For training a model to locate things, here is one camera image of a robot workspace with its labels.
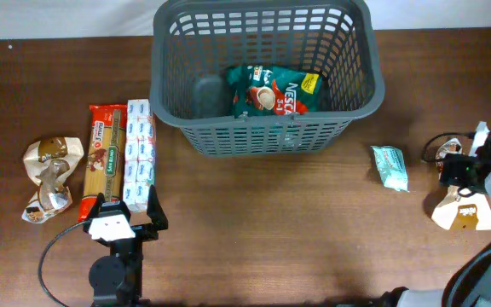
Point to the grey plastic basket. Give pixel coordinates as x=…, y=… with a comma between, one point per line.
x=196, y=42

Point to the small teal wipes packet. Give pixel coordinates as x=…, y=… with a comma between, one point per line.
x=391, y=167

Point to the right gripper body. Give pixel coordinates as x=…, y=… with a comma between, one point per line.
x=461, y=173

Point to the green Nescafe coffee bag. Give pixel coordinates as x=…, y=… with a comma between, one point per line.
x=273, y=91

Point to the San Remo spaghetti packet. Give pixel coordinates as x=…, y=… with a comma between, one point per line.
x=104, y=172

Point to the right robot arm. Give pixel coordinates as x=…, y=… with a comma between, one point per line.
x=471, y=285

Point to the Kleenex tissue multipack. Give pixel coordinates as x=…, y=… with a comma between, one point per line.
x=139, y=155

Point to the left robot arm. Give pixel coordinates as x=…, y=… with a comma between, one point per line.
x=116, y=279

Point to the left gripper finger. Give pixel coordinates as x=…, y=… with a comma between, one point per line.
x=94, y=211
x=155, y=211

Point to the beige brown snack bag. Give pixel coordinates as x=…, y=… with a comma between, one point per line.
x=49, y=162
x=455, y=212

